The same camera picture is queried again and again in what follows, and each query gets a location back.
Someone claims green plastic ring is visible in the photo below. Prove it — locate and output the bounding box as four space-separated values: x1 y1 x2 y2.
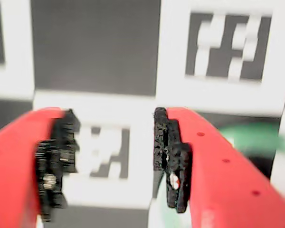
156 123 285 228

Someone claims black white marker checkerboard mat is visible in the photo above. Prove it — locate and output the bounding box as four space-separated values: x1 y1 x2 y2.
0 0 285 228

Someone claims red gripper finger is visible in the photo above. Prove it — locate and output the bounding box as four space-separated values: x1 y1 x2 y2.
0 107 81 228
153 106 285 228

